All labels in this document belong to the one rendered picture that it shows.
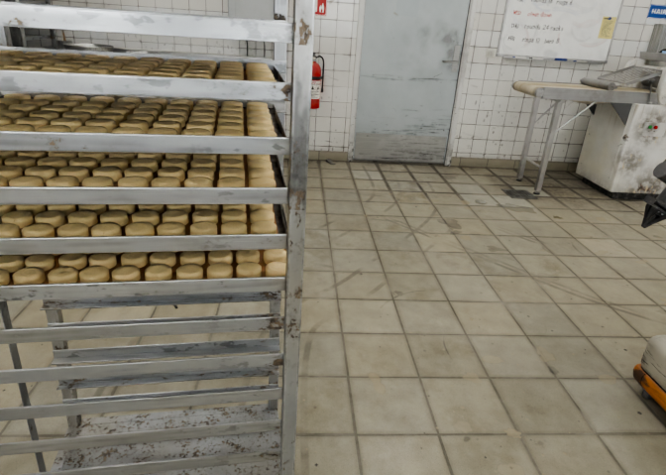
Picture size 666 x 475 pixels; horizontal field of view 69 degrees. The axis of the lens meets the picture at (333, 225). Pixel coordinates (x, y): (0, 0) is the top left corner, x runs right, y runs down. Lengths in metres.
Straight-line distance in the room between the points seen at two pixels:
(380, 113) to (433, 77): 0.63
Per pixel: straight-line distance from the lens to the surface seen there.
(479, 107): 5.26
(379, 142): 5.10
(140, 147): 0.85
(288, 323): 0.95
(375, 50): 4.96
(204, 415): 1.72
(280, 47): 1.23
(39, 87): 0.87
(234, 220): 0.98
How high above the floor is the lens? 1.34
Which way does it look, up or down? 23 degrees down
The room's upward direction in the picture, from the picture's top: 4 degrees clockwise
